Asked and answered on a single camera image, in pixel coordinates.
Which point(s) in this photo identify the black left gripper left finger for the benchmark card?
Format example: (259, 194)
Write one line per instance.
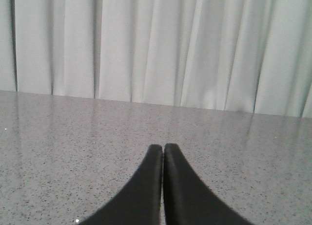
(138, 202)

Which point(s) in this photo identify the white pleated curtain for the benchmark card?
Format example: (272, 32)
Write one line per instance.
(234, 55)

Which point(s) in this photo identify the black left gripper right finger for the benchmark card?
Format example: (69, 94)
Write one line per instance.
(187, 200)

